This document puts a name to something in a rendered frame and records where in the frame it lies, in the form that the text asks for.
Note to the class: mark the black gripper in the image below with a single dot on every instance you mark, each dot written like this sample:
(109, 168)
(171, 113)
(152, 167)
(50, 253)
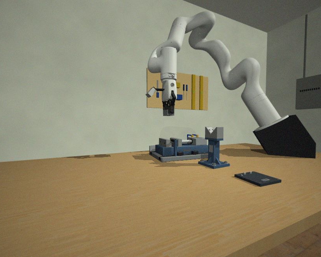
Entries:
(169, 94)

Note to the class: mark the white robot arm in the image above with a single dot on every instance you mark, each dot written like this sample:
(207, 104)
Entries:
(164, 60)

